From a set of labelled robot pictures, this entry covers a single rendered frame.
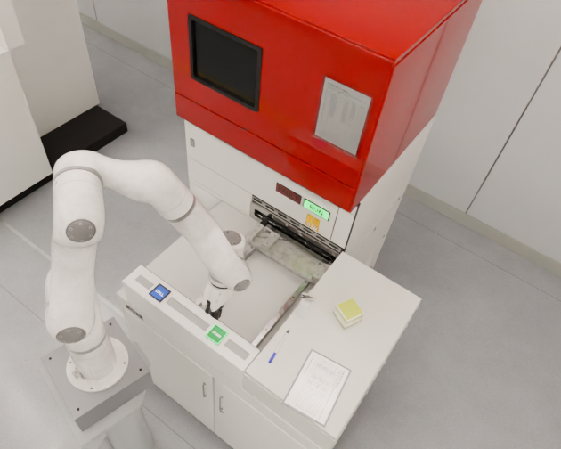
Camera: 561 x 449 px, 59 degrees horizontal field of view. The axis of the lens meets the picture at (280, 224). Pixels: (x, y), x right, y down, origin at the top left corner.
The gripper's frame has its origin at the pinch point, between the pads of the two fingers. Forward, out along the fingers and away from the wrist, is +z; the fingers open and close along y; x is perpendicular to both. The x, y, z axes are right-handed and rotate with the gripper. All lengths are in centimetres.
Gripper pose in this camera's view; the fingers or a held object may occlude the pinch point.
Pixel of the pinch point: (215, 312)
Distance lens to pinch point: 156.7
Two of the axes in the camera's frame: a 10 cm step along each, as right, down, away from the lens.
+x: 8.1, 4.9, -3.2
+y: -5.4, 4.4, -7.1
